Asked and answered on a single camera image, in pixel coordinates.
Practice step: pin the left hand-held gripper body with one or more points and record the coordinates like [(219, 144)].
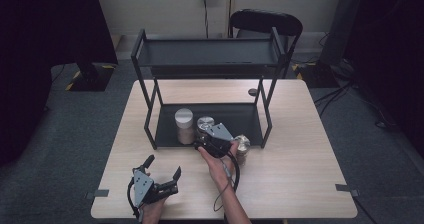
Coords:
[(143, 188)]

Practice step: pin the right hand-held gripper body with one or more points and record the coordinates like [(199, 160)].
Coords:
[(220, 135)]

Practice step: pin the silver-lidded glass jar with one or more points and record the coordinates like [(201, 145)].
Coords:
[(204, 122)]

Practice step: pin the black metal two-tier rack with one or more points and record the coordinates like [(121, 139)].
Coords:
[(233, 117)]

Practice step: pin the white-lidded spice jar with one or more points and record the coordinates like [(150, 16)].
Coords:
[(184, 124)]

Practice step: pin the clear-lidded brown spice jar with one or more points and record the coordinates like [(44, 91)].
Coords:
[(245, 144)]

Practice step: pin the person's left hand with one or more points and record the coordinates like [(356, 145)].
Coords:
[(152, 212)]

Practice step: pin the person's right hand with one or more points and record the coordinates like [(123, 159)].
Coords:
[(216, 165)]

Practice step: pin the round dark table grommet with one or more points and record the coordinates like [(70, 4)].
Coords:
[(253, 92)]

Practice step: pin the black stand base yellow stripes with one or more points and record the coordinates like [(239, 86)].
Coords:
[(91, 79), (316, 75)]

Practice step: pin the black chair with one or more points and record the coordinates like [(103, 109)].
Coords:
[(266, 21)]

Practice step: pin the dark curtain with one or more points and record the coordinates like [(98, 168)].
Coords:
[(393, 50), (40, 50)]

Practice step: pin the dark grey stand column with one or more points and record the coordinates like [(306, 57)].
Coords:
[(341, 24)]

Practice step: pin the grey table edge bracket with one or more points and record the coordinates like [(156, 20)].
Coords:
[(100, 193), (345, 188)]

